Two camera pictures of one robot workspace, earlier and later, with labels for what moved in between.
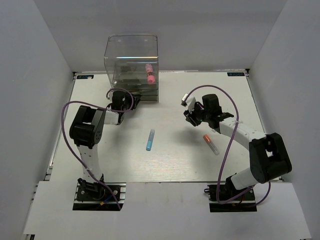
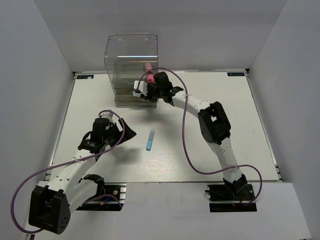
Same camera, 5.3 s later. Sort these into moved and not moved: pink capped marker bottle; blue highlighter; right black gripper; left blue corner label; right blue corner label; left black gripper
Moved: right black gripper; left black gripper
Not moved: pink capped marker bottle; left blue corner label; blue highlighter; right blue corner label
